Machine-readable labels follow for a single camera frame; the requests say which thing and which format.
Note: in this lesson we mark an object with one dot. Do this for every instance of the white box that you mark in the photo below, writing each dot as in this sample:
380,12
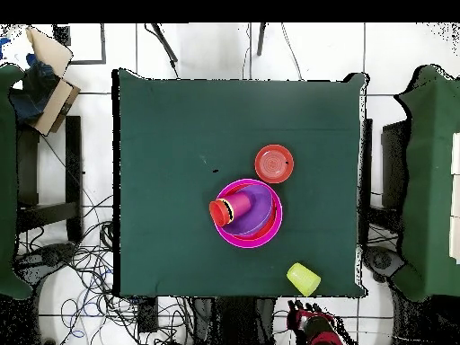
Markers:
456,154
456,196

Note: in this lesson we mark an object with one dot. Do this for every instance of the purple cup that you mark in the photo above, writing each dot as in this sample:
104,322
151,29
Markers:
240,203

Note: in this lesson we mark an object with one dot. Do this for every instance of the cardboard box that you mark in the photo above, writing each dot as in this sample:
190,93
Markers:
54,104

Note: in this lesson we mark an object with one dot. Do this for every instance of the green-covered side table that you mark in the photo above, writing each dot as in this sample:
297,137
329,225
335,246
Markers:
7,179
427,161

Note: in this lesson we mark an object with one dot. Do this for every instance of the black pedestal foot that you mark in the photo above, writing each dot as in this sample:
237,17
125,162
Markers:
381,260
50,255

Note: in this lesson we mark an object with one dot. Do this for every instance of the black box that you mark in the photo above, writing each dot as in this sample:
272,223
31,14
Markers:
393,165

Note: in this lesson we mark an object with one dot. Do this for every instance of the small orange bowl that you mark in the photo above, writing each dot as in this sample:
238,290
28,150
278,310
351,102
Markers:
274,164

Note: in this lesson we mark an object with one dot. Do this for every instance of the purple bowl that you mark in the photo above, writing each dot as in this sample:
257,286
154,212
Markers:
258,212

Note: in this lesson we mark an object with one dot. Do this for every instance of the large pink bowl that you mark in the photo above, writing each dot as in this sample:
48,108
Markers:
251,243

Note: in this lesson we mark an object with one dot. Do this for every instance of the black stool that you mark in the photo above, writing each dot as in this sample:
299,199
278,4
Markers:
73,161

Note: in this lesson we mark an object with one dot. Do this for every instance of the pale yellow cup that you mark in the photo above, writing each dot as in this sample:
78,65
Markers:
303,279

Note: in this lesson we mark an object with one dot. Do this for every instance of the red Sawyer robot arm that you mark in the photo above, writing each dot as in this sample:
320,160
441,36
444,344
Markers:
323,334

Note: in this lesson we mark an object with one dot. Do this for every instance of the black tripod leg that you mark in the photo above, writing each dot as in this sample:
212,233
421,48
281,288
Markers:
261,39
164,43

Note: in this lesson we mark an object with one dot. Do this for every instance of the large orange bowl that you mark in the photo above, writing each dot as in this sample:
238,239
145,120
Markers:
275,215

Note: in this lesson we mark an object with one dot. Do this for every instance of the dark green tablecloth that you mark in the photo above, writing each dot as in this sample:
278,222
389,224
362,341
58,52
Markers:
179,118

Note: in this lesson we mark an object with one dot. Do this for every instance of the dark blue cloth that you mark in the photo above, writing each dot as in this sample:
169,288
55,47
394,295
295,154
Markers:
32,93

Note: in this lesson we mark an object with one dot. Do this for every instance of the black square frame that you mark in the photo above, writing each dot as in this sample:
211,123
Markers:
103,46

